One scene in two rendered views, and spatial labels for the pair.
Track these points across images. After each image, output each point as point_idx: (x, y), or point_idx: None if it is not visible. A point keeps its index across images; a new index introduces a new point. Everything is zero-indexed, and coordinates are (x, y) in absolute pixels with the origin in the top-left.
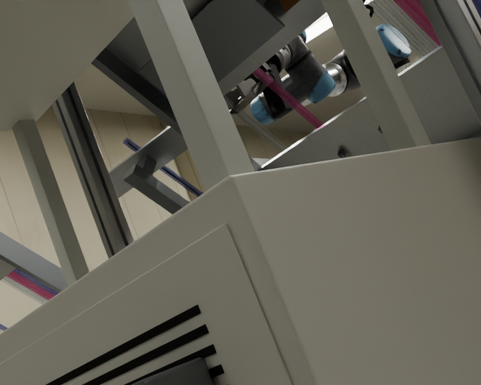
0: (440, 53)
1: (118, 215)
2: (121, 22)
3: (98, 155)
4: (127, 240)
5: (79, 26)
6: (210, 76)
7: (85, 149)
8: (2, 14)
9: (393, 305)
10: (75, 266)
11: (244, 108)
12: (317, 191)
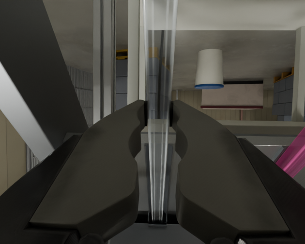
0: None
1: (113, 40)
2: (242, 124)
3: (112, 97)
4: (113, 16)
5: (229, 123)
6: None
7: (114, 104)
8: (222, 121)
9: None
10: (139, 28)
11: (182, 101)
12: None
